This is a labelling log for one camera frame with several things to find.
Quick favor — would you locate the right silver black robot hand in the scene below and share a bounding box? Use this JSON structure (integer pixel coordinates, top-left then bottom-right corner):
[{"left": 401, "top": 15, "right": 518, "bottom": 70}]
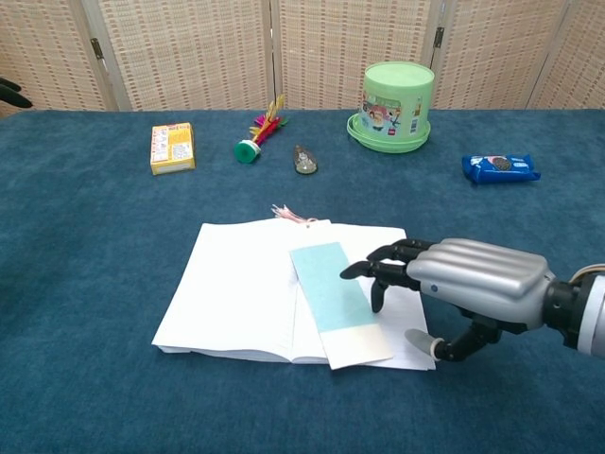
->
[{"left": 338, "top": 237, "right": 557, "bottom": 363}]

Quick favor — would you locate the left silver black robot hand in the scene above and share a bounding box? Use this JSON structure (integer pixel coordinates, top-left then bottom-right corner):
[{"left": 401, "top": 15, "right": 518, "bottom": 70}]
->
[{"left": 0, "top": 78, "right": 33, "bottom": 109}]

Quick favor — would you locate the light blue tasselled bookmark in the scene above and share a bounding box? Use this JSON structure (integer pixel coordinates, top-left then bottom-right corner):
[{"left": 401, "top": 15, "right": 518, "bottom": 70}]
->
[{"left": 270, "top": 203, "right": 394, "bottom": 371}]

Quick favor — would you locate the white lined notebook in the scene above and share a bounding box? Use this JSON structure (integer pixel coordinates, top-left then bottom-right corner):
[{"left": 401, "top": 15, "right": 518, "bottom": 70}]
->
[{"left": 150, "top": 219, "right": 437, "bottom": 373}]

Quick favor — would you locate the blue cookie packet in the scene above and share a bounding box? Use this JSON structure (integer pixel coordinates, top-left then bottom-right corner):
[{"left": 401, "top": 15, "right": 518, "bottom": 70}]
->
[{"left": 461, "top": 152, "right": 542, "bottom": 185}]

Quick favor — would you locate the yellow cardboard box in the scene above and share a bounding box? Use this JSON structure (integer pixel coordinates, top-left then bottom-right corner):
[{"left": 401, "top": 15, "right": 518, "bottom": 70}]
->
[{"left": 149, "top": 122, "right": 197, "bottom": 177}]

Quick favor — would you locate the woven bamboo folding screen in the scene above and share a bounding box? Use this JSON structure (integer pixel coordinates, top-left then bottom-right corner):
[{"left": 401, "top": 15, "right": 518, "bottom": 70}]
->
[{"left": 0, "top": 0, "right": 605, "bottom": 119}]

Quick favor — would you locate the green plastic bucket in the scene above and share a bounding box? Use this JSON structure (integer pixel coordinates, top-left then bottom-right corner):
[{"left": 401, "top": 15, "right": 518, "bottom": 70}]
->
[{"left": 346, "top": 61, "right": 435, "bottom": 155}]

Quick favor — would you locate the dark blue table cloth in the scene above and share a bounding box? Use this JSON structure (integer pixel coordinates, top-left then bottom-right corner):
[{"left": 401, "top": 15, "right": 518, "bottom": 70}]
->
[{"left": 0, "top": 109, "right": 605, "bottom": 454}]

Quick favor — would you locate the small clear glass bottle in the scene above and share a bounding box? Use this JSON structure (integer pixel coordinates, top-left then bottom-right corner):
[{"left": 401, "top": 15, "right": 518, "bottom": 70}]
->
[{"left": 292, "top": 144, "right": 319, "bottom": 176}]

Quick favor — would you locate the colourful feather shuttlecock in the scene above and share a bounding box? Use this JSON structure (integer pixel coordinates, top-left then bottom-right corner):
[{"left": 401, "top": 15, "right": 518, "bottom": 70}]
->
[{"left": 233, "top": 93, "right": 289, "bottom": 166}]

